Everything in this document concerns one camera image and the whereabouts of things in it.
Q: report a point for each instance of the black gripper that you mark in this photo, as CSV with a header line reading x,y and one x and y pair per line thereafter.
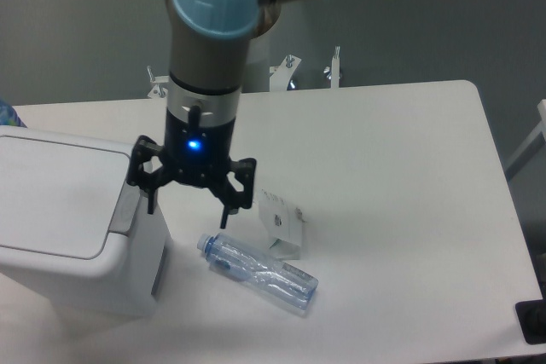
x,y
195,157

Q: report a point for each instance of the white push-top trash can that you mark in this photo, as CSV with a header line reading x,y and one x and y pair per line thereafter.
x,y
72,229

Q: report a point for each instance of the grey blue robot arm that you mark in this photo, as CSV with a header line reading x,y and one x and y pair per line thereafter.
x,y
210,40

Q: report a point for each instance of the white paper carton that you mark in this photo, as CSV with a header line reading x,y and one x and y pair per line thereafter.
x,y
283,222

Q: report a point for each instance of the clear plastic water bottle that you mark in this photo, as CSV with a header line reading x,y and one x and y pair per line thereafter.
x,y
258,270

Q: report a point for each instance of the blue green patterned object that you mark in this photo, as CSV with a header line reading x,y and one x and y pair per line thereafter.
x,y
9,116

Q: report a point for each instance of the black device at table edge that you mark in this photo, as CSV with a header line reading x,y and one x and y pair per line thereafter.
x,y
531,316

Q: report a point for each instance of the white pedestal base frame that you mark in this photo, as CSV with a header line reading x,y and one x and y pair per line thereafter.
x,y
281,78

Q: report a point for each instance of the white frame at right edge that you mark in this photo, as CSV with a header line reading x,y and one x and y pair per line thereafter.
x,y
530,146

